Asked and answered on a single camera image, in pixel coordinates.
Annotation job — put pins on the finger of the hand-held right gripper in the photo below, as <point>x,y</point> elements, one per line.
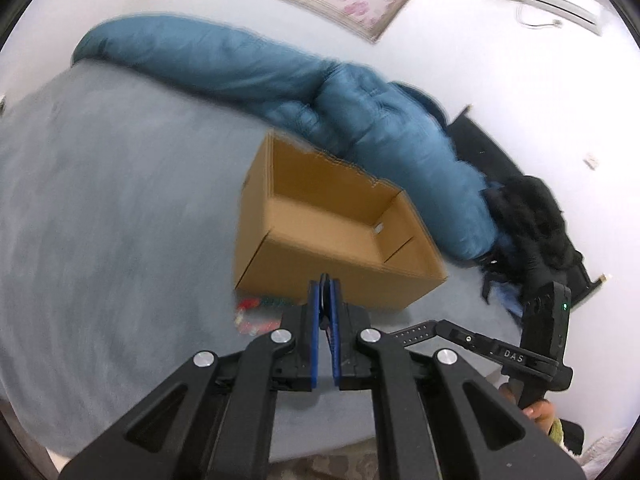
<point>425,331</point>

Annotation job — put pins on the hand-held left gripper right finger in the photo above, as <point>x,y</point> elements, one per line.
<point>336,355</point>

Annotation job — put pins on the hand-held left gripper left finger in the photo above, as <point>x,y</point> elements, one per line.
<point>313,340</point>

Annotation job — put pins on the brown cardboard box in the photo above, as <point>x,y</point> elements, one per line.
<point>280,260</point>

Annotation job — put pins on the person's right hand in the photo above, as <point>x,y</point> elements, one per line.
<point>540,412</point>

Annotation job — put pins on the blue patterned cloth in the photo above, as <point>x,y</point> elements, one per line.
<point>510,302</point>

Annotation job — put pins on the black clothing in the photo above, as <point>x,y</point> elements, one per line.
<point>530,220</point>

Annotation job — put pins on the grey bed blanket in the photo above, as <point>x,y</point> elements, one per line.
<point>100,235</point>

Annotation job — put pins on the blue duvet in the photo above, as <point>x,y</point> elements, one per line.
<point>250,70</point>

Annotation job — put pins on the white air conditioner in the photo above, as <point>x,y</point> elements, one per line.
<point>555,2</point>

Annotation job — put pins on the white wall socket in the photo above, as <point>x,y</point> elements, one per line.
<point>592,161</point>

